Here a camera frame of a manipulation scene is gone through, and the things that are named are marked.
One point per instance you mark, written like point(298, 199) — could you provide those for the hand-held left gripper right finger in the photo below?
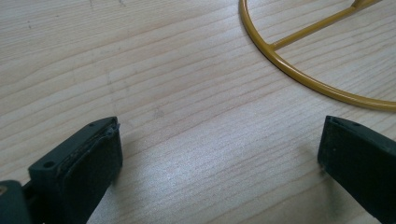
point(358, 161)

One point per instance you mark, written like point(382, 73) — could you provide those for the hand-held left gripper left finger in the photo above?
point(77, 168)

